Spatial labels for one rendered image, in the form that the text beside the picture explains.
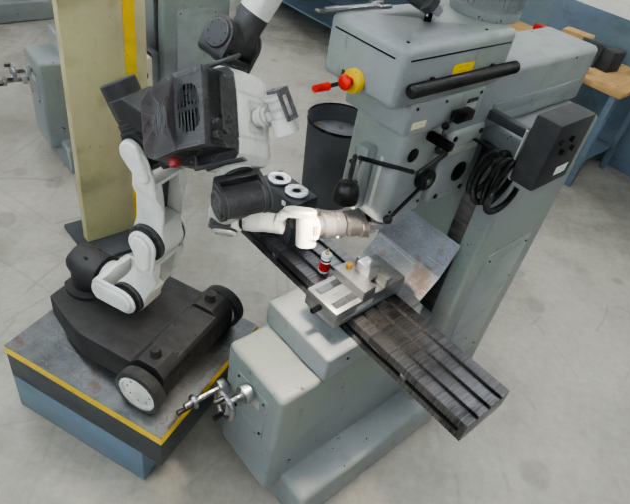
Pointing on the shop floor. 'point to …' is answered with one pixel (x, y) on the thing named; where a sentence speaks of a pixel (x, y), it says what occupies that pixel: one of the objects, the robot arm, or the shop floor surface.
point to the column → (485, 243)
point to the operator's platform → (59, 375)
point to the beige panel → (126, 45)
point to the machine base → (350, 452)
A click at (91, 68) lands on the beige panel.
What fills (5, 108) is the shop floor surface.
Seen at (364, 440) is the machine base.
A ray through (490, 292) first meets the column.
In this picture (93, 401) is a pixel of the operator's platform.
